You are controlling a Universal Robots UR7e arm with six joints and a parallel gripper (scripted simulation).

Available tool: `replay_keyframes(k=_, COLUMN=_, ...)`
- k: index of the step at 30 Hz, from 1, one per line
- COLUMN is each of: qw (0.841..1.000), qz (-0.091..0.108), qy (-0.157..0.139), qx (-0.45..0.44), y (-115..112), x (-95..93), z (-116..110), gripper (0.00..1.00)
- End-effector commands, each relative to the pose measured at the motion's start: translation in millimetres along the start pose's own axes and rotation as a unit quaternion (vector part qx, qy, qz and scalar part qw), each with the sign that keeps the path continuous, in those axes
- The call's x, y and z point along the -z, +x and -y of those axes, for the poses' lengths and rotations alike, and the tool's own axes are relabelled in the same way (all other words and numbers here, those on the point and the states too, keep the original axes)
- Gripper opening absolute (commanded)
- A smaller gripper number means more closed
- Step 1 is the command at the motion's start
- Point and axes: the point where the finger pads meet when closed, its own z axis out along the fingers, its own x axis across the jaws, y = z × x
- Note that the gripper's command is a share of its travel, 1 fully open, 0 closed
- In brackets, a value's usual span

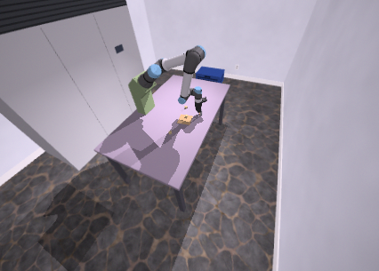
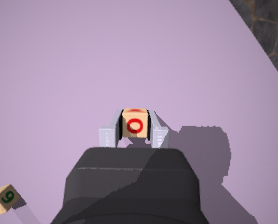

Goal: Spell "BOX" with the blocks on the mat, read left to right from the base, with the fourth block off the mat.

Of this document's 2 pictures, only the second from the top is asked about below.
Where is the tan letter block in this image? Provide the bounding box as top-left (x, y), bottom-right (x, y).
top-left (122, 108), bottom-right (148, 138)
top-left (0, 184), bottom-right (20, 215)

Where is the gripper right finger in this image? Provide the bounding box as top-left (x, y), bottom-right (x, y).
top-left (147, 110), bottom-right (170, 148)

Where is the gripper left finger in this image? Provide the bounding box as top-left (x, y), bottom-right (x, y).
top-left (99, 109), bottom-right (124, 147)

